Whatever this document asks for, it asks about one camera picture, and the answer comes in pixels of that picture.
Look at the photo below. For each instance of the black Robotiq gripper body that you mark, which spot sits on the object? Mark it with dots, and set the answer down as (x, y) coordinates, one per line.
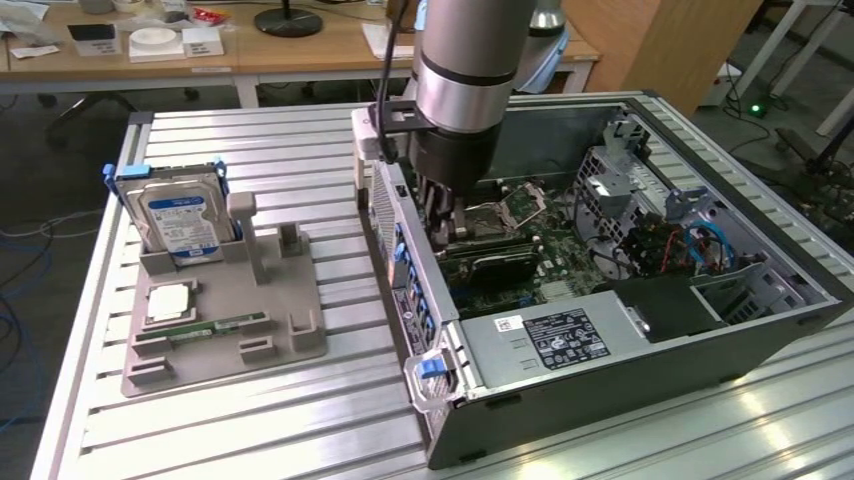
(456, 160)

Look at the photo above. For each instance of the black graphics card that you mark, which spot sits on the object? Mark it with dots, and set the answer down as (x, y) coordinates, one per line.
(500, 265)

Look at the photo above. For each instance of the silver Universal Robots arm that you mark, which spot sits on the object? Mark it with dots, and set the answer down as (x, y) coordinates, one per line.
(467, 65)

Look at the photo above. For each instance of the CPU socket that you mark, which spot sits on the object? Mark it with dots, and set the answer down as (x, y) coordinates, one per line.
(489, 222)

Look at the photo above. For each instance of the dark labelled RAM stick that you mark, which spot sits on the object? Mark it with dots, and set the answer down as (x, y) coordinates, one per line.
(496, 246)

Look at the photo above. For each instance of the metal socket cover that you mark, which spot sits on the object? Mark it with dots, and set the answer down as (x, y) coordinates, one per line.
(527, 200)

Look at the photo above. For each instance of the green motherboard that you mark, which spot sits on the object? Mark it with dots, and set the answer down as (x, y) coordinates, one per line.
(567, 260)

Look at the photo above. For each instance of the silver perforated drive cage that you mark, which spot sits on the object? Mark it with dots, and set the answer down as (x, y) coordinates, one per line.
(613, 185)

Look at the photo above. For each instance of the white document sheet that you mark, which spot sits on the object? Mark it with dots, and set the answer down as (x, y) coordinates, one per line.
(376, 42)

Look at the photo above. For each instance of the grey power supply unit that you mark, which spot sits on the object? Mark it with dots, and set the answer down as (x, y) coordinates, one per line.
(513, 360)

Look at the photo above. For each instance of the blue case latch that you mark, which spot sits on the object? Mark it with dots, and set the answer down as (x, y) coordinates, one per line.
(427, 370)

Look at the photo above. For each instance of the grey plastic parts rack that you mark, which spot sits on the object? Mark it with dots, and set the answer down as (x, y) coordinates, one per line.
(226, 300)

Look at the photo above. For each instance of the black round lamp base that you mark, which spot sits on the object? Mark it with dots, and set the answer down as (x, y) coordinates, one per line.
(286, 24)

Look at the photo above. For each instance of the wooden cabinet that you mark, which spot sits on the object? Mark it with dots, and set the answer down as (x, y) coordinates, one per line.
(667, 50)

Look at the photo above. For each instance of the hard disk in blue carrier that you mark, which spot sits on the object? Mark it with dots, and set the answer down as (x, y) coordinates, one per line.
(176, 220)

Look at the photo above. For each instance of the green RAM stick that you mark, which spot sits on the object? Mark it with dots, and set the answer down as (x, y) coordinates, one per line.
(200, 327)

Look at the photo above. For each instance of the silver CPU chip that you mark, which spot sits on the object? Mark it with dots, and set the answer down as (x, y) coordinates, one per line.
(166, 303)

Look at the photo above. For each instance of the plain white box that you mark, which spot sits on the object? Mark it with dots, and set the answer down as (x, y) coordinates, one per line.
(202, 42)

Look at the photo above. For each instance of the open black PC case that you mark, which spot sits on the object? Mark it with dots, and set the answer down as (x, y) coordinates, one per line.
(600, 425)

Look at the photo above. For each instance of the green indicator light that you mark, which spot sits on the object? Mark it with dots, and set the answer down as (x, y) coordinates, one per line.
(755, 107)

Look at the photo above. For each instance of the grey metal disk bay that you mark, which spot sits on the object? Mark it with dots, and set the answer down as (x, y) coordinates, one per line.
(753, 280)

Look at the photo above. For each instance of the small red item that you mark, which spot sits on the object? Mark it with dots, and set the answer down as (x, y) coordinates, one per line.
(208, 16)

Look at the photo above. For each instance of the white box with round dish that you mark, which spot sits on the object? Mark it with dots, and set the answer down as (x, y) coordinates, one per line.
(156, 47)

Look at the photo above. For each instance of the black office chair base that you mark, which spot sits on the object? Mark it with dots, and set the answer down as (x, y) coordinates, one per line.
(73, 107)

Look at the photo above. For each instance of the white box with black top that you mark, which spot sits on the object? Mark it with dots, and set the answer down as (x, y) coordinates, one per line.
(96, 45)

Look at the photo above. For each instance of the wooden desk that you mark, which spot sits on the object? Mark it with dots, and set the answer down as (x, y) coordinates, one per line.
(66, 67)

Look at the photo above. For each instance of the grey cup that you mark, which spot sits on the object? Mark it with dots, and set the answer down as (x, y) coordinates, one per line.
(97, 6)

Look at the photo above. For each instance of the small white paper slip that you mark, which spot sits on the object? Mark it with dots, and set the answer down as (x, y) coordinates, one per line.
(33, 51)

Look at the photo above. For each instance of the clear plastic bag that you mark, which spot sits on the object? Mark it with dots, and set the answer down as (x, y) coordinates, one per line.
(26, 22)

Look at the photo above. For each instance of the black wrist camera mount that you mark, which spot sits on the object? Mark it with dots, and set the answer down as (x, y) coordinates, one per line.
(400, 125)

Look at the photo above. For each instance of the white desk frame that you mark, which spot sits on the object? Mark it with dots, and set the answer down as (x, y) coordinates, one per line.
(765, 50)

